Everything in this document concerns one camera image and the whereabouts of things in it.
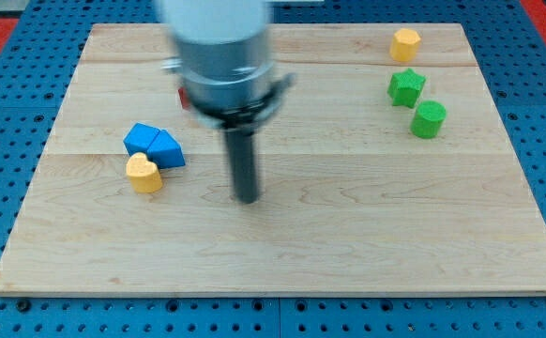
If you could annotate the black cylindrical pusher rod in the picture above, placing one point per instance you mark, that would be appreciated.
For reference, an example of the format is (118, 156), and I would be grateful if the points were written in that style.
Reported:
(243, 166)

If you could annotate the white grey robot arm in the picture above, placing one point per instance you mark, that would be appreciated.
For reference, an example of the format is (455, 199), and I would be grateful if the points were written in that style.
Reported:
(225, 64)

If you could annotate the blue cube block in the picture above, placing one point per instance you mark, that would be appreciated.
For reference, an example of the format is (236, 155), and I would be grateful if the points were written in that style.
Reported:
(139, 138)

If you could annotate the yellow hexagon block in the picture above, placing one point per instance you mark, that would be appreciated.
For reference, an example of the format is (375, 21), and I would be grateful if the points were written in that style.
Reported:
(404, 45)

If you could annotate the red block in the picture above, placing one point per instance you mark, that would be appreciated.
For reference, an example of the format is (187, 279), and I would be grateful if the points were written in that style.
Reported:
(184, 99)

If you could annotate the blue triangular prism block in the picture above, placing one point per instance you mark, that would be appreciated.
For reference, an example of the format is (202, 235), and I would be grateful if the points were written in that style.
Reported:
(165, 151)

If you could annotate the yellow heart block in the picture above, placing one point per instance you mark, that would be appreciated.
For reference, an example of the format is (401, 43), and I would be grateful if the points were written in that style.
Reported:
(143, 174)

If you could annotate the wooden board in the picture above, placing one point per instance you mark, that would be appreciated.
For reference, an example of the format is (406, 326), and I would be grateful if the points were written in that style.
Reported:
(353, 205)

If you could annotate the green star block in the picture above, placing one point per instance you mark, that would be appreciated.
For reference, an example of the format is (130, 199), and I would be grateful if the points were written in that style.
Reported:
(405, 88)

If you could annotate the green cylinder block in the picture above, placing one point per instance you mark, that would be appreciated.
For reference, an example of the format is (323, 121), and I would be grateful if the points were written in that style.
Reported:
(428, 119)

